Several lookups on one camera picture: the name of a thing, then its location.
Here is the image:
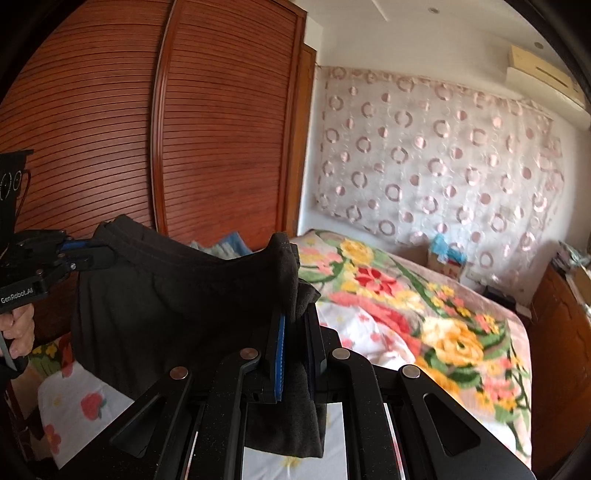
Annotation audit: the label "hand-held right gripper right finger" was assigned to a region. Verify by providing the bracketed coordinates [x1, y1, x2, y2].
[304, 316, 533, 480]

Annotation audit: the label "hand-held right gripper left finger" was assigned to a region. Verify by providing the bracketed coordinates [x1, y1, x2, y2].
[60, 311, 288, 480]

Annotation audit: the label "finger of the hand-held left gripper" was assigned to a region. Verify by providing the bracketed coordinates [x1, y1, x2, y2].
[56, 246, 112, 274]
[53, 236, 98, 254]

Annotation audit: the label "black pants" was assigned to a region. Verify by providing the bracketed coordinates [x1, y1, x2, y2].
[69, 215, 326, 459]

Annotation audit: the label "person's left hand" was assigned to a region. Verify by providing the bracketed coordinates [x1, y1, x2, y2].
[0, 304, 36, 360]

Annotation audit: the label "white floral bed sheet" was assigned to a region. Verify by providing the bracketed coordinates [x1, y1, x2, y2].
[37, 299, 428, 480]

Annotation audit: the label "folded blue jeans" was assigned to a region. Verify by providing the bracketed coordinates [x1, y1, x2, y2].
[190, 232, 254, 258]

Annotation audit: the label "colourful floral blanket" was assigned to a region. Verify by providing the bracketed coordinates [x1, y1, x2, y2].
[288, 228, 535, 467]

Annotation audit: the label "cardboard box with blue item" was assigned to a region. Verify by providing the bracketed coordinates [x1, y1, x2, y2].
[425, 232, 468, 280]

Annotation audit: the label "person's dark clothing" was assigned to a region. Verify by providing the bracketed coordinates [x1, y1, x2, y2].
[0, 364, 63, 480]

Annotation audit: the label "wooden slatted wardrobe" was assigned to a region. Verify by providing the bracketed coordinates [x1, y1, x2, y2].
[0, 0, 318, 335]

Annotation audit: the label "sheer curtain with pink rings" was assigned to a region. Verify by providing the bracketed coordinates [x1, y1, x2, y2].
[314, 65, 568, 291]

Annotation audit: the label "wooden cabinet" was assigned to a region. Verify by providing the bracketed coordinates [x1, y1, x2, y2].
[529, 263, 591, 468]

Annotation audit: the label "clutter of papers and boxes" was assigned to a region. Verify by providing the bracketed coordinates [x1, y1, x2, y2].
[551, 239, 591, 311]

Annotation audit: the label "wall air conditioner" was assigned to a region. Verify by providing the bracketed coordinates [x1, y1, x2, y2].
[505, 44, 588, 108]

